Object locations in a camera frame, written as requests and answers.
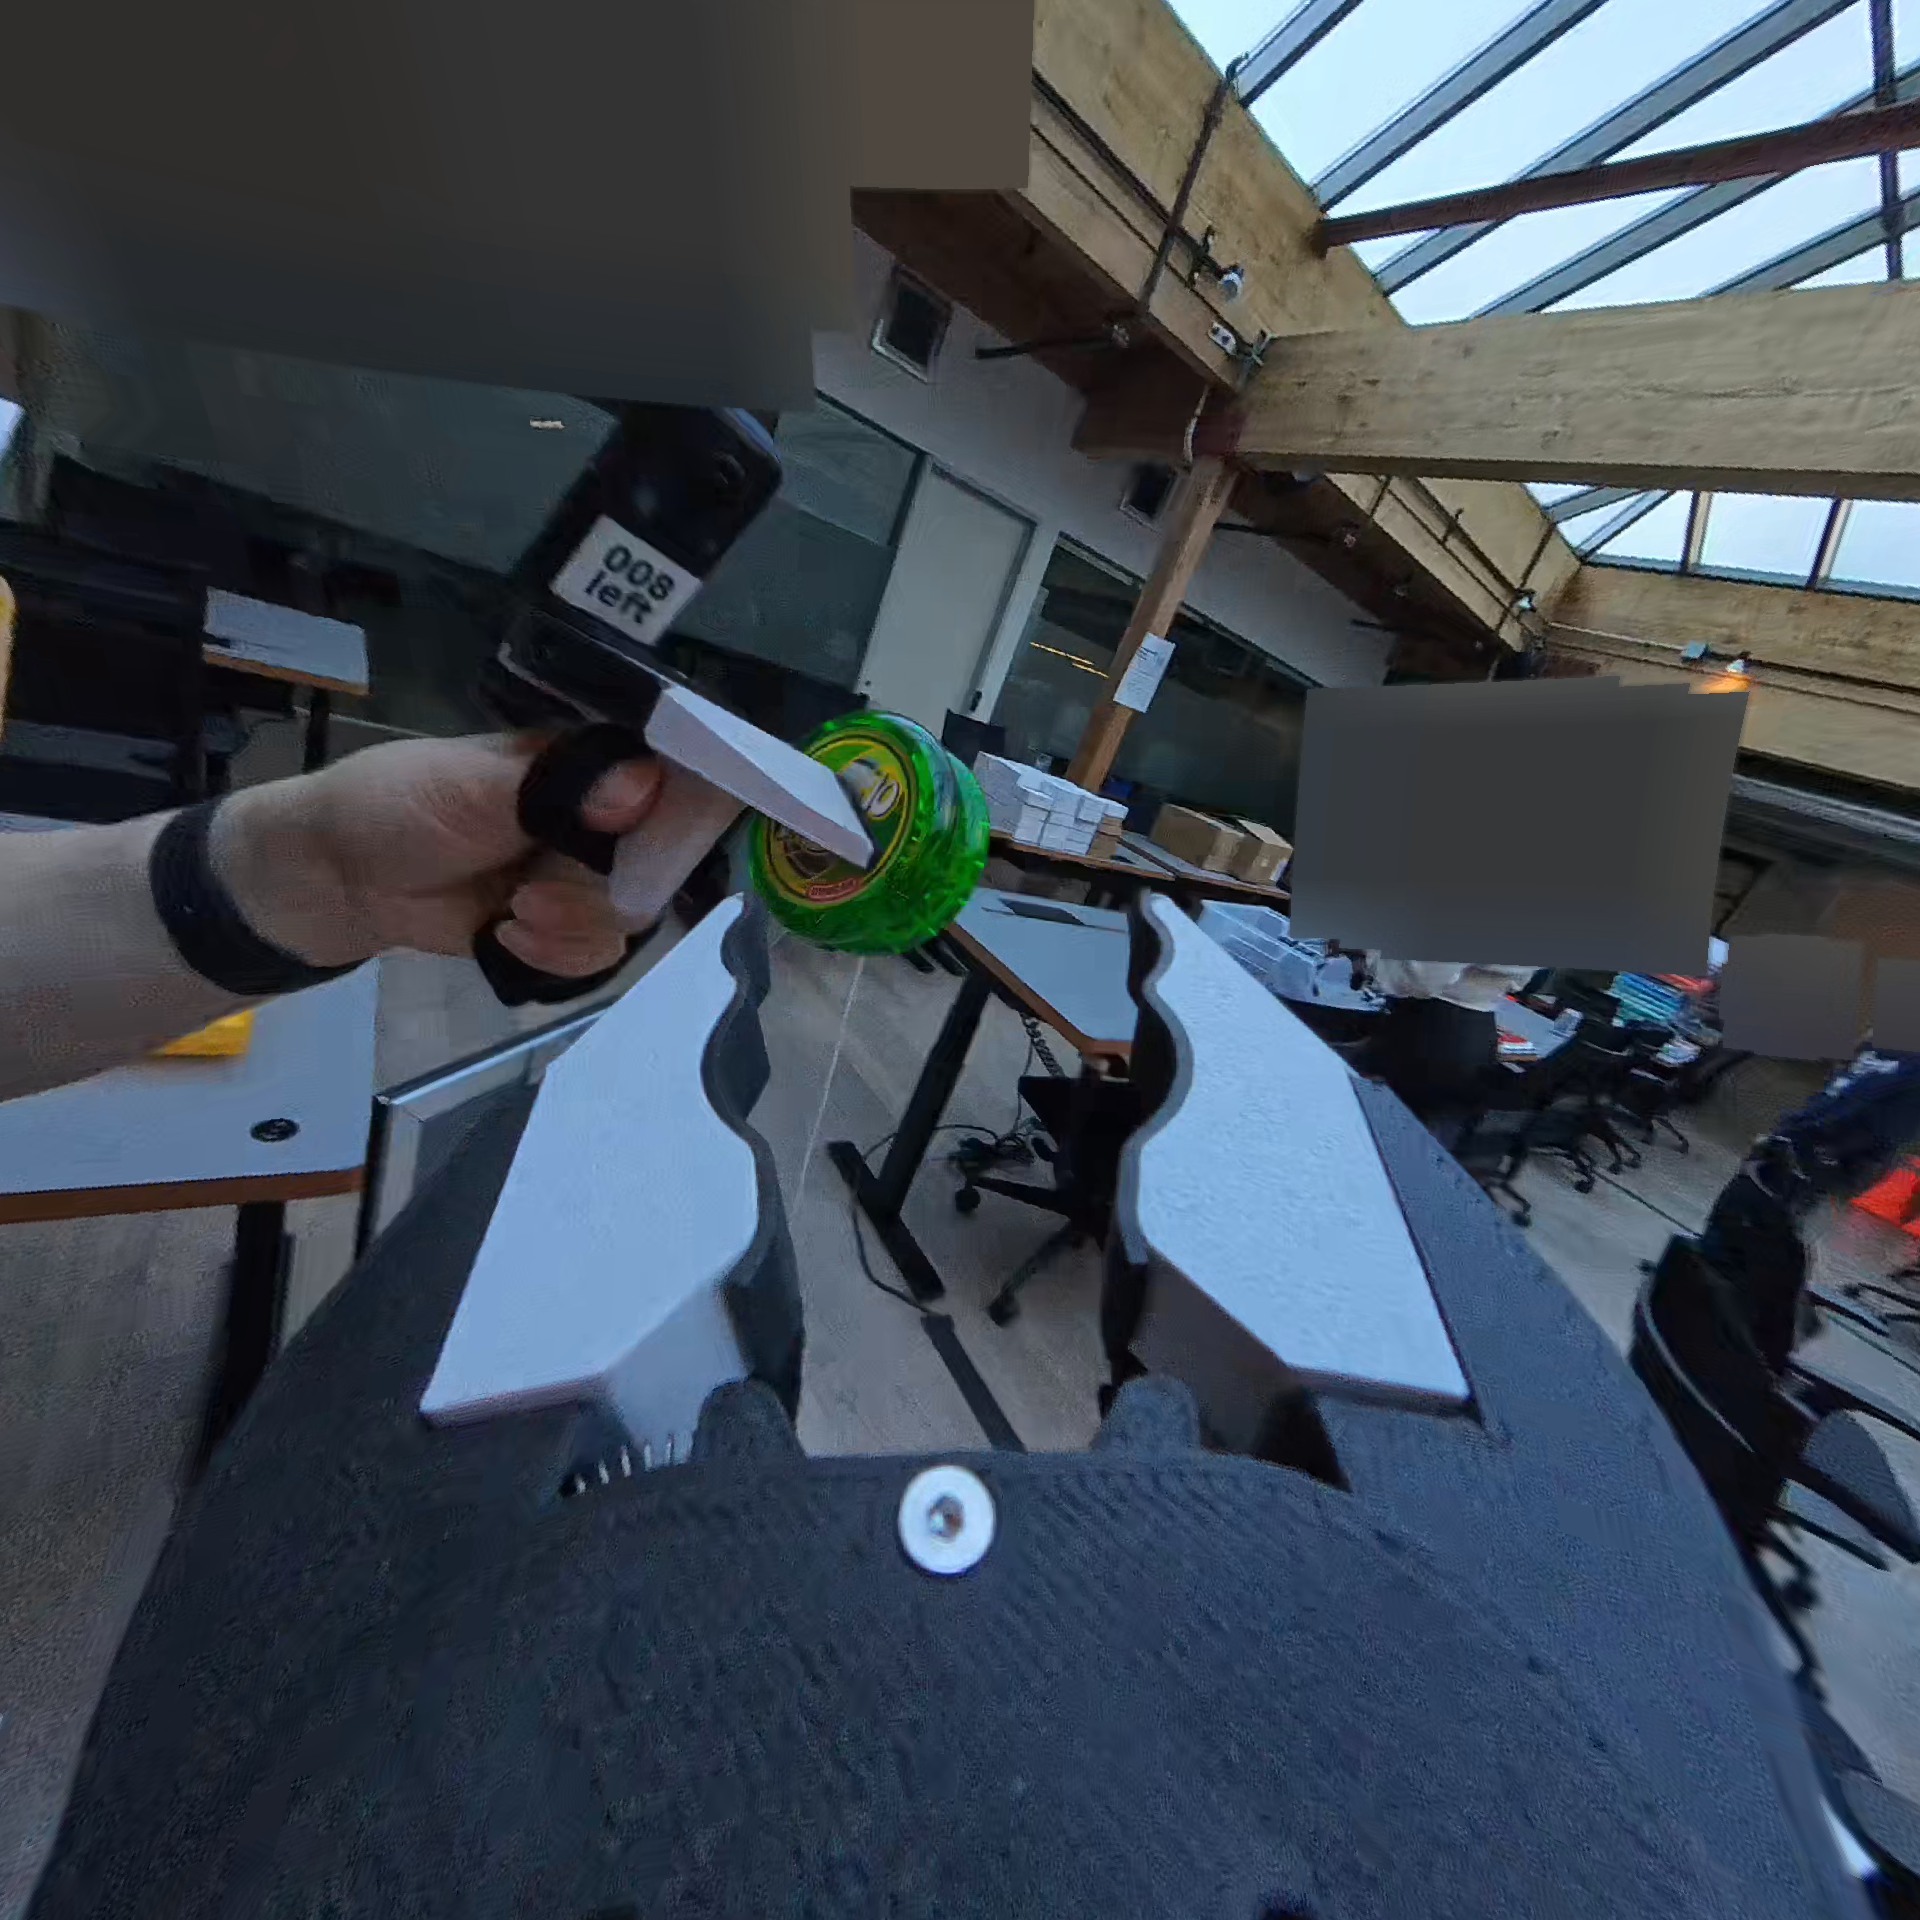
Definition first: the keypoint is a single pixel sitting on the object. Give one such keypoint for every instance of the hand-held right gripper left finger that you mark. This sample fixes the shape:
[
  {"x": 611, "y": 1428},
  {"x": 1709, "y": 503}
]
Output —
[{"x": 630, "y": 1155}]

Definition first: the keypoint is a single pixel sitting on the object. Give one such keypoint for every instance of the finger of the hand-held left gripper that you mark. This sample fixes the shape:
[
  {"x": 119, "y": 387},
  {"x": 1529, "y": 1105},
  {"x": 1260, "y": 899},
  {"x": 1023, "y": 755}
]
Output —
[{"x": 750, "y": 773}]

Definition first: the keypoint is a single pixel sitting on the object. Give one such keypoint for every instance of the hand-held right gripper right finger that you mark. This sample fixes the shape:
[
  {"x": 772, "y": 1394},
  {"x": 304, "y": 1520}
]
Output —
[{"x": 1275, "y": 1184}]

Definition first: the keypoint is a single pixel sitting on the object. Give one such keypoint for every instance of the green translucent yoyo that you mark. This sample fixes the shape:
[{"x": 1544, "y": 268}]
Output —
[{"x": 885, "y": 840}]

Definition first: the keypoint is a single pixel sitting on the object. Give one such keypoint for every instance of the person's left forearm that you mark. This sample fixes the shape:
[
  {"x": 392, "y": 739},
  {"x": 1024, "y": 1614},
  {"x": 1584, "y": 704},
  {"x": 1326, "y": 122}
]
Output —
[{"x": 74, "y": 961}]

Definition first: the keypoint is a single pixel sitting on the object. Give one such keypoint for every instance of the person's left hand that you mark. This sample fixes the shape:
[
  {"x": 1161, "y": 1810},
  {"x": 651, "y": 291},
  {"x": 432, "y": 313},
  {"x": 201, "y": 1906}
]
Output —
[{"x": 391, "y": 854}]

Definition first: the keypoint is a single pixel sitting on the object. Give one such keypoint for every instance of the black office chair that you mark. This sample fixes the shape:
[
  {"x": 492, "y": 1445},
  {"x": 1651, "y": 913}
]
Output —
[
  {"x": 1065, "y": 1171},
  {"x": 1740, "y": 1351}
]

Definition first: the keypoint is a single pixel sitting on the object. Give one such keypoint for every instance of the grey door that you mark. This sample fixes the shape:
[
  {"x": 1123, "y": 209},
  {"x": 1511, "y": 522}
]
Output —
[{"x": 945, "y": 600}]

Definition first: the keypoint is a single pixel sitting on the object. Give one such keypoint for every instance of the stack of white boxes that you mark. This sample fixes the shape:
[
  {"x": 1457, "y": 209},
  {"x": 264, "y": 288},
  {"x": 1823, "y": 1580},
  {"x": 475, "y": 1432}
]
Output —
[{"x": 1043, "y": 795}]

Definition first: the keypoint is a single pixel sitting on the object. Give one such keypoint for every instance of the grey desk with wooden edge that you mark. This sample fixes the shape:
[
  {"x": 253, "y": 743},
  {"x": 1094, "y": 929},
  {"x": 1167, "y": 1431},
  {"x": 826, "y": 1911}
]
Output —
[
  {"x": 284, "y": 644},
  {"x": 1051, "y": 975},
  {"x": 165, "y": 1110}
]

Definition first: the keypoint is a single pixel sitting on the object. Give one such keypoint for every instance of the brown cardboard box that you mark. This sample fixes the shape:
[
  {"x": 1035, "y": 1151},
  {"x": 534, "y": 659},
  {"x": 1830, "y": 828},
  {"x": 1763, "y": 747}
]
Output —
[{"x": 1214, "y": 840}]

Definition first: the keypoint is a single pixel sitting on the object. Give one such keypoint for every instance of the white paper notice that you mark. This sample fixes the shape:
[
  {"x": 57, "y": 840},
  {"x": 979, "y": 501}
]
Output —
[{"x": 1146, "y": 670}]

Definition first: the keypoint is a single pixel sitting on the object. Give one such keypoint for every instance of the yellow flat item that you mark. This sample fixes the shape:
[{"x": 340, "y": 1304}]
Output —
[{"x": 211, "y": 1034}]

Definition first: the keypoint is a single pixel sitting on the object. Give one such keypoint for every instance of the black wristband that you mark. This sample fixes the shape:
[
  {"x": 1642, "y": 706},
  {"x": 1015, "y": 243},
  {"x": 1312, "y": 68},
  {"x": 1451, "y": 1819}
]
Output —
[{"x": 202, "y": 915}]

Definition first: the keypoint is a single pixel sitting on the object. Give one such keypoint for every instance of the wooden support post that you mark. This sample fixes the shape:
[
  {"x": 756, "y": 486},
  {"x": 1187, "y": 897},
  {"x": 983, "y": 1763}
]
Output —
[{"x": 1162, "y": 584}]

